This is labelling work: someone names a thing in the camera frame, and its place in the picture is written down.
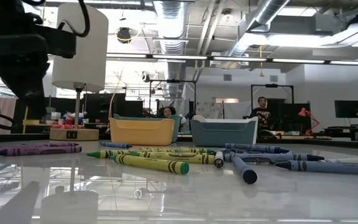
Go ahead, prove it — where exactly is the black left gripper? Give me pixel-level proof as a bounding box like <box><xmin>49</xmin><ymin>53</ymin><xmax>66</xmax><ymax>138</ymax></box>
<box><xmin>0</xmin><ymin>24</ymin><xmax>53</xmax><ymax>121</ymax></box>

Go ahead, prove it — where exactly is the white table lamp wooden base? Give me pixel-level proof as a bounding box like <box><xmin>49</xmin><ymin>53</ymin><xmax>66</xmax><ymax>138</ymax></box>
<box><xmin>49</xmin><ymin>2</ymin><xmax>109</xmax><ymax>141</ymax></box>

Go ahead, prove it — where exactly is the yellow plastic bin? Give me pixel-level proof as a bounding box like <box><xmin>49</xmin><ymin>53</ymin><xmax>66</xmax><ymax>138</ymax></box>
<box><xmin>109</xmin><ymin>117</ymin><xmax>175</xmax><ymax>146</ymax></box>

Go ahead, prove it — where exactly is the teal plastic bin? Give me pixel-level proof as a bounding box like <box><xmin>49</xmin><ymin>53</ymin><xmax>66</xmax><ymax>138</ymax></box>
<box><xmin>113</xmin><ymin>113</ymin><xmax>182</xmax><ymax>143</ymax></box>

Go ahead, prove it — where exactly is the white plastic bin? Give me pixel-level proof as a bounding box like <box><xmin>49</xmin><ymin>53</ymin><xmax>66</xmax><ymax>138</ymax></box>
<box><xmin>193</xmin><ymin>114</ymin><xmax>259</xmax><ymax>144</ymax></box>

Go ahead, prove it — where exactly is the blue-grey plastic bin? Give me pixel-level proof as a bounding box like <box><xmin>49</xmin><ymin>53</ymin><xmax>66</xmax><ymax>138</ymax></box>
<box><xmin>190</xmin><ymin>119</ymin><xmax>257</xmax><ymax>147</ymax></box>

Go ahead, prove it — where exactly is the red desk lamp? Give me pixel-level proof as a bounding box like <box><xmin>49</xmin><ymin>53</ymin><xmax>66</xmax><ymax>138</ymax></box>
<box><xmin>298</xmin><ymin>108</ymin><xmax>321</xmax><ymax>136</ymax></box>

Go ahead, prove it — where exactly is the black desk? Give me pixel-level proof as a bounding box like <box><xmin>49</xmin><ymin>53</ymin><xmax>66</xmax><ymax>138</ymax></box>
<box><xmin>320</xmin><ymin>123</ymin><xmax>358</xmax><ymax>142</ymax></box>

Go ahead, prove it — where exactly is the black monitor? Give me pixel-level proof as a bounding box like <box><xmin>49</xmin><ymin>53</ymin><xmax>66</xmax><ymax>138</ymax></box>
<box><xmin>334</xmin><ymin>100</ymin><xmax>358</xmax><ymax>119</ymax></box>

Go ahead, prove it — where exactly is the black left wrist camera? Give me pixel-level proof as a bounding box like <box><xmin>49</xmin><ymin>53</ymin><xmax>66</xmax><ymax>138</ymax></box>
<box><xmin>44</xmin><ymin>26</ymin><xmax>76</xmax><ymax>59</ymax></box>

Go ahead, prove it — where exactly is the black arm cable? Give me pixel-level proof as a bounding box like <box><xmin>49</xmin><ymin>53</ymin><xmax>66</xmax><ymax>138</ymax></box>
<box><xmin>57</xmin><ymin>0</ymin><xmax>91</xmax><ymax>37</ymax></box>

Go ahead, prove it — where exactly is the black ceiling dome camera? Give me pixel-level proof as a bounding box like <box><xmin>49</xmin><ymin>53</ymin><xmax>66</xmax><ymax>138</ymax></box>
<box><xmin>116</xmin><ymin>27</ymin><xmax>132</xmax><ymax>44</ymax></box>

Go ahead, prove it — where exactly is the black frame stand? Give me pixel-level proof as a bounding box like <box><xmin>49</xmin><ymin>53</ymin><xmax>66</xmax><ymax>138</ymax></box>
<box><xmin>149</xmin><ymin>79</ymin><xmax>198</xmax><ymax>116</ymax></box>
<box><xmin>250</xmin><ymin>83</ymin><xmax>295</xmax><ymax>125</ymax></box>

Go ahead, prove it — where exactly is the silver ventilation duct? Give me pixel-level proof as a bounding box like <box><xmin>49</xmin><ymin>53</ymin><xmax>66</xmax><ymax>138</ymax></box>
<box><xmin>228</xmin><ymin>0</ymin><xmax>291</xmax><ymax>58</ymax></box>
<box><xmin>153</xmin><ymin>0</ymin><xmax>186</xmax><ymax>97</ymax></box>

